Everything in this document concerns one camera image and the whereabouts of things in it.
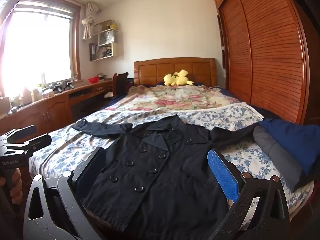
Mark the tied cream curtain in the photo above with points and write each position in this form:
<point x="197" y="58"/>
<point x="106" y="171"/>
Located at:
<point x="88" y="25"/>

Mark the blue floral bedsheet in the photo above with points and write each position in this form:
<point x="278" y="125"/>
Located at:
<point x="237" y="120"/>

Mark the white wall shelf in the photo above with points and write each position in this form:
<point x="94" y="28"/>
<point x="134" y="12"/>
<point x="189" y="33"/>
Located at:
<point x="119" y="47"/>

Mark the black hand-held device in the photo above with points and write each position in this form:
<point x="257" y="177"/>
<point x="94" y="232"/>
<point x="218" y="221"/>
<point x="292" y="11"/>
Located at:
<point x="62" y="86"/>

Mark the wooden bed headboard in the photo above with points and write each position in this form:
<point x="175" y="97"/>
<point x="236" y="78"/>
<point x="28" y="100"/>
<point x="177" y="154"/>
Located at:
<point x="150" y="72"/>

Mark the grey folded garment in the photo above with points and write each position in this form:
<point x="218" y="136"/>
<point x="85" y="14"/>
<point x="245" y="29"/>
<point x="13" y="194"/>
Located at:
<point x="275" y="152"/>

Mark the white cloth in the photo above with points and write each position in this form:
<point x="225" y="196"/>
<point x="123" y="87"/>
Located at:
<point x="109" y="95"/>

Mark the yellow container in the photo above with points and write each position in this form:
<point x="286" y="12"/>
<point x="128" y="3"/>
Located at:
<point x="113" y="25"/>

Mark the wooden framed window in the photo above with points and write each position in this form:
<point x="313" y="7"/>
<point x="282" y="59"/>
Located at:
<point x="37" y="50"/>

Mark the dark wooden chair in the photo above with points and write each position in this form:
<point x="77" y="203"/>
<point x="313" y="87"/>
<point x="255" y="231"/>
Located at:
<point x="121" y="82"/>

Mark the white paper bag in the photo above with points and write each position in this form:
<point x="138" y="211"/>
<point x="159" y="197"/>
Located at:
<point x="107" y="38"/>

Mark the yellow plush toy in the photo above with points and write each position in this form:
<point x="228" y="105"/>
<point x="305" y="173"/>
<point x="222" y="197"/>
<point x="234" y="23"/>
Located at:
<point x="177" y="80"/>

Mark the steel bowl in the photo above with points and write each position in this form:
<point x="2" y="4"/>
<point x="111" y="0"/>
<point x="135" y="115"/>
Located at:
<point x="102" y="76"/>

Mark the white bottle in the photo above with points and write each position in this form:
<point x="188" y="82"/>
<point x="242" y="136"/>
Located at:
<point x="27" y="95"/>

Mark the wooden desk with cabinets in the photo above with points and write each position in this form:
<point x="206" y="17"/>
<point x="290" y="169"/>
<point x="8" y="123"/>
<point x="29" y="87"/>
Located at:
<point x="55" y="107"/>

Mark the black double-breasted coat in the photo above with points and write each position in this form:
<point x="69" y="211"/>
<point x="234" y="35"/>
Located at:
<point x="155" y="180"/>

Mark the pink floral quilt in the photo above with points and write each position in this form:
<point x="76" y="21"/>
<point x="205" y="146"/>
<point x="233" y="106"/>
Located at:
<point x="150" y="102"/>

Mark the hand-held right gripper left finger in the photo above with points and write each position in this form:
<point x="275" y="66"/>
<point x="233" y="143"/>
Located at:
<point x="96" y="162"/>

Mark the dark binders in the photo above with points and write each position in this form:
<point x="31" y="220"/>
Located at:
<point x="93" y="52"/>

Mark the blue folded garment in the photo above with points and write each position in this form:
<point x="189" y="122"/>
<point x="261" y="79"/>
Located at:
<point x="295" y="140"/>

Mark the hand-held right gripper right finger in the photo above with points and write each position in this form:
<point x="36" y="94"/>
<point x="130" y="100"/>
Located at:
<point x="222" y="172"/>

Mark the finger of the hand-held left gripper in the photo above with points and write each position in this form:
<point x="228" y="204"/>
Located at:
<point x="37" y="142"/>
<point x="25" y="130"/>

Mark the red bowl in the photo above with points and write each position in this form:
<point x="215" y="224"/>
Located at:
<point x="93" y="80"/>

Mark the wooden slatted wardrobe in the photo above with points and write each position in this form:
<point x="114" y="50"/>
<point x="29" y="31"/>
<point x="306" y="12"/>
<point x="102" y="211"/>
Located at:
<point x="262" y="55"/>

